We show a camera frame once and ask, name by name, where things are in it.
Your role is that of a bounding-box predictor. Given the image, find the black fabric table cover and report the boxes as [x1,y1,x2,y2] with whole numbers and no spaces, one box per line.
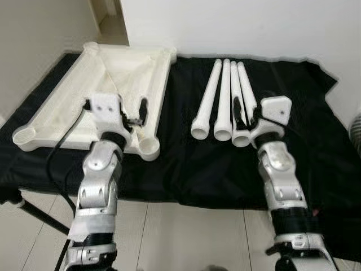
[0,52,361,263]

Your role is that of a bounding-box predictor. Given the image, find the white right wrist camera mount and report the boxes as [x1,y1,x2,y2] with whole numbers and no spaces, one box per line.
[250,96,293,139]

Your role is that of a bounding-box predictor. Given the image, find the white plastic table top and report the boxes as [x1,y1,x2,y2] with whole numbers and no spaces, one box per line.
[11,42,177,162]

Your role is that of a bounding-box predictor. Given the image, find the white plastic table leg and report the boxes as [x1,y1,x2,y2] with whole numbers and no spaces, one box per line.
[213,58,232,141]
[190,58,222,140]
[237,61,259,108]
[230,60,252,148]

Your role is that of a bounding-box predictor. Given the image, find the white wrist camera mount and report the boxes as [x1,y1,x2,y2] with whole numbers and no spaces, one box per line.
[89,93,126,133]
[250,96,293,139]

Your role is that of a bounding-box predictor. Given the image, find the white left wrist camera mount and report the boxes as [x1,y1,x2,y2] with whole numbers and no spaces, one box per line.
[89,93,126,133]

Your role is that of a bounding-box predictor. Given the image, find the black metal frame rod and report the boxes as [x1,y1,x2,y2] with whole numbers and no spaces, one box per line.
[0,189,71,235]

